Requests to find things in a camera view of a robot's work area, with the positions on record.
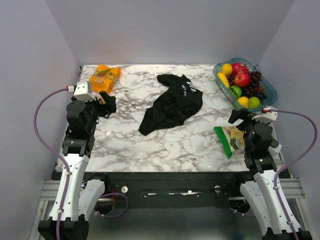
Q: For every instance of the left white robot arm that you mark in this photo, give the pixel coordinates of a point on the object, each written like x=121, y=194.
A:
x=69, y=217

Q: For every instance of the green chips bag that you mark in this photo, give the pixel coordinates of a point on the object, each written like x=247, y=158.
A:
x=231, y=141

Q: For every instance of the orange snack bag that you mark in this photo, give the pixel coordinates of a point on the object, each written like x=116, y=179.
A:
x=104, y=78

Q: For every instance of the small yellow lemon front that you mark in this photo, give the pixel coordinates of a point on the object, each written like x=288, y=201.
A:
x=243, y=101

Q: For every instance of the dark purple grape bunch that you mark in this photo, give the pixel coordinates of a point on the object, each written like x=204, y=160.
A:
x=254, y=88

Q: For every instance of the red apple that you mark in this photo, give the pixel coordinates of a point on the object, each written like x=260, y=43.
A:
x=242, y=79

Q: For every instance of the black printed t-shirt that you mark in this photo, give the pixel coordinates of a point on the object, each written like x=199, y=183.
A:
x=181, y=101

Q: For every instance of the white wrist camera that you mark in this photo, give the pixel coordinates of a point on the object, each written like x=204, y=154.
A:
x=83, y=92
x=267, y=117

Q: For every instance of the yellow banana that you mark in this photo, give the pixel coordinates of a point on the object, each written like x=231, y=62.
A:
x=223, y=79

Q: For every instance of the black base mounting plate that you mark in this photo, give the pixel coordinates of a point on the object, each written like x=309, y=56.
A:
x=155, y=190

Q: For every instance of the red dragon fruit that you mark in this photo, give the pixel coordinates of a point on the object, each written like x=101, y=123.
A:
x=239, y=68

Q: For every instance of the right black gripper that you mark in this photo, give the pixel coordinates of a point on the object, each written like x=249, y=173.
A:
x=244, y=112

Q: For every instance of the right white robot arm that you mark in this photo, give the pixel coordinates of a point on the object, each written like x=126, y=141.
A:
x=264, y=192

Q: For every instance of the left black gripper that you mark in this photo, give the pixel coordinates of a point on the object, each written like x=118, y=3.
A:
x=109, y=107

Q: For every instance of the yellow lemon in basket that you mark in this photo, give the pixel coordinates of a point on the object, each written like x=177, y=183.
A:
x=227, y=69

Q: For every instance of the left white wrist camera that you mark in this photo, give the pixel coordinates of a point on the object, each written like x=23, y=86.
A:
x=83, y=92

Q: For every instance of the teal plastic fruit basket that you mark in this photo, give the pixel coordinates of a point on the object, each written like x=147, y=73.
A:
x=268, y=89

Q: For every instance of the lime green fruit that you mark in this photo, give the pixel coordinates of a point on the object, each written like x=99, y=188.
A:
x=254, y=102

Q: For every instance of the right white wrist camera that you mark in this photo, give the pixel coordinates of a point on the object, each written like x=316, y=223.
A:
x=267, y=117

